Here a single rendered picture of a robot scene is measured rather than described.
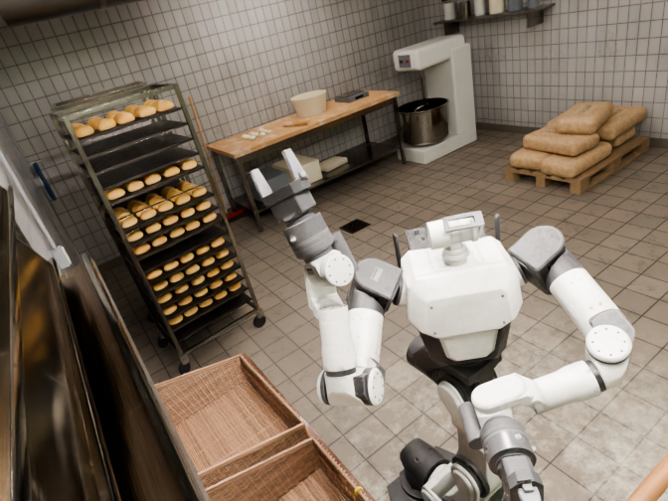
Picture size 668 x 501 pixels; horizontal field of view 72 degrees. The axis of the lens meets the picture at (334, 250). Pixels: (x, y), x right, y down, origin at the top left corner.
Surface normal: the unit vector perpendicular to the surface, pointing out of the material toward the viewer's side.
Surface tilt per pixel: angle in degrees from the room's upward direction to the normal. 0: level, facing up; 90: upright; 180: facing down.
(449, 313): 90
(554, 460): 0
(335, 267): 66
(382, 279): 34
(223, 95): 90
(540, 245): 29
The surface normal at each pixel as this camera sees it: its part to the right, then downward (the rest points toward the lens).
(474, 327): -0.01, 0.48
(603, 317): -0.39, -0.57
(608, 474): -0.22, -0.86
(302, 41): 0.55, 0.29
